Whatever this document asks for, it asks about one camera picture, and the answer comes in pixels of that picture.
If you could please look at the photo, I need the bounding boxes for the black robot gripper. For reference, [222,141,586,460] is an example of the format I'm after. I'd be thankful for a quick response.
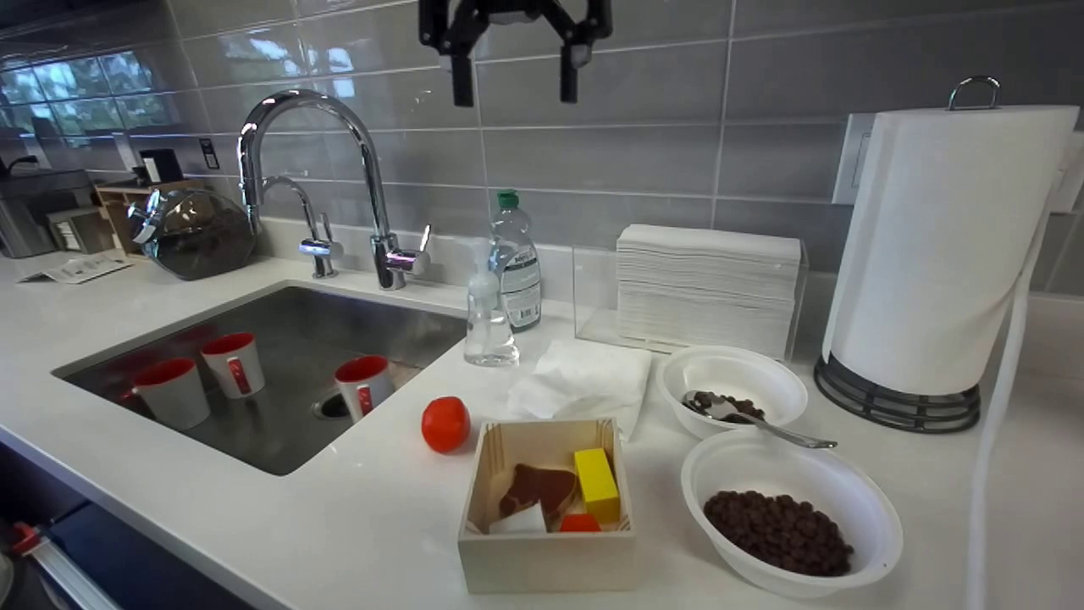
[417,0,612,111]

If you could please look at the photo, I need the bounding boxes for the metal spoon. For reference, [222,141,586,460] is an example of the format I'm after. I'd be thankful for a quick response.
[705,398,841,455]

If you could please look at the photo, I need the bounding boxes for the white plastic bowl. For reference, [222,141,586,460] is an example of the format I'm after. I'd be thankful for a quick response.
[678,432,908,603]
[658,342,812,439]

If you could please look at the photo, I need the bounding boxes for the tall chrome faucet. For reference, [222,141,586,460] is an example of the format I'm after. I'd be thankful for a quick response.
[235,89,434,290]

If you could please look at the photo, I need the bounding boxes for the green capped water bottle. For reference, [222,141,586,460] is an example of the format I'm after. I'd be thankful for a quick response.
[484,186,548,334]

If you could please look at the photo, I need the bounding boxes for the clear glass cup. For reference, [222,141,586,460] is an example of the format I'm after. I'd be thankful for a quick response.
[462,263,522,369]

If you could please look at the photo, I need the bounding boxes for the small chrome tap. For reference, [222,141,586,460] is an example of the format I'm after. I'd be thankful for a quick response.
[262,172,344,280]

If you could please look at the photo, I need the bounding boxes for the stack of white napkins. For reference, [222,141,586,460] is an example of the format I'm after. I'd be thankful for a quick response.
[612,221,805,363]

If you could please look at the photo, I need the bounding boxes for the crumpled white cloth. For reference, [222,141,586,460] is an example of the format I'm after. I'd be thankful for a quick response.
[500,334,658,437]

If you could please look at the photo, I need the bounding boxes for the steel sink basin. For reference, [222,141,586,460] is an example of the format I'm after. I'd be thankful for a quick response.
[50,280,472,479]

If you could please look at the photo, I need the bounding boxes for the dark glass pot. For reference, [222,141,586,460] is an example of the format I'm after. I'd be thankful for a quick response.
[133,180,263,280]

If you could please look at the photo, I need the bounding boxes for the red and white mug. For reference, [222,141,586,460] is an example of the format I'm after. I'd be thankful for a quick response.
[133,351,214,432]
[195,328,266,400]
[333,351,399,424]

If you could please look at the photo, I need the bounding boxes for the red orange ball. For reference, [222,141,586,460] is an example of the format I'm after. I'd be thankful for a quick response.
[419,392,473,459]

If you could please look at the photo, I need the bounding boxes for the pile of brown beans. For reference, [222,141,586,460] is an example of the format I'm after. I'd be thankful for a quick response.
[702,486,858,580]
[681,388,770,428]

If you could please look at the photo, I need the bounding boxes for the brown block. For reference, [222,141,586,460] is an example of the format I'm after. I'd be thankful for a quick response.
[493,459,586,531]

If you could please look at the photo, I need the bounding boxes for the yellow block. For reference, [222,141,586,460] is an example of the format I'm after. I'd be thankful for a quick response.
[570,443,627,526]

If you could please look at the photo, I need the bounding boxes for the white paper in box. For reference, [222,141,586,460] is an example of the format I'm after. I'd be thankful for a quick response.
[484,502,553,538]

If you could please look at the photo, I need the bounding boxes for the white printed paper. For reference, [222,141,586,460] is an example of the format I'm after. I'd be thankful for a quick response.
[47,249,135,284]

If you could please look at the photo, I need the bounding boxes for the black paper towel holder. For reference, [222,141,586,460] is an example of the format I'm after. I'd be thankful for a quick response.
[810,72,1007,437]

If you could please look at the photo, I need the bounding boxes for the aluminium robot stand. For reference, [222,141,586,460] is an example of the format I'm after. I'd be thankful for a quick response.
[0,520,122,610]

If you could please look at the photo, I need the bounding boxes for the wooden picture frame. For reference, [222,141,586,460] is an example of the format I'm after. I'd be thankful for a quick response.
[44,205,122,256]

